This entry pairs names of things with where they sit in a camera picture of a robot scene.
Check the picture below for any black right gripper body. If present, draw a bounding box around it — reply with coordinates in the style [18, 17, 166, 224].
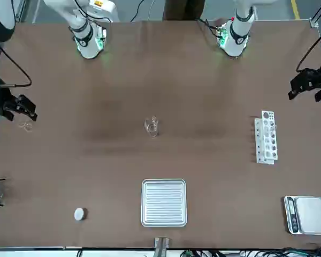
[0, 76, 18, 112]

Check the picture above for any clear glass beaker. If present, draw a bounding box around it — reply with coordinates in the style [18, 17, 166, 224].
[143, 115, 160, 139]

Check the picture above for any white test tube rack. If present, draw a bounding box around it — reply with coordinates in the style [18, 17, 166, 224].
[254, 110, 279, 164]

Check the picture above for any small white jar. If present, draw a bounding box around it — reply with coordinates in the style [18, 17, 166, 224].
[74, 207, 88, 222]

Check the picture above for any silver digital scale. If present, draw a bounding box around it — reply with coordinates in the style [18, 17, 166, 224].
[284, 196, 321, 236]

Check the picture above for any person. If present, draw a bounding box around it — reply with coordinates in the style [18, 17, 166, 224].
[162, 0, 205, 21]

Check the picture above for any ribbed metal tray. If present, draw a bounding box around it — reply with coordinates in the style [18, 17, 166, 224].
[141, 178, 187, 228]

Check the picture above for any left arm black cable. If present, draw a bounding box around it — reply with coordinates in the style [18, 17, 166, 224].
[295, 22, 321, 73]

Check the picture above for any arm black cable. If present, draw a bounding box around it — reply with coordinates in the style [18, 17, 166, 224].
[0, 41, 33, 88]
[295, 22, 321, 73]

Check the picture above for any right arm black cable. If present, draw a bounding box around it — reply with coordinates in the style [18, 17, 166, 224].
[0, 41, 33, 88]

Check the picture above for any aluminium frame post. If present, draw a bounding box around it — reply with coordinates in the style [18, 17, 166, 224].
[309, 0, 321, 27]
[14, 0, 36, 24]
[154, 237, 171, 257]

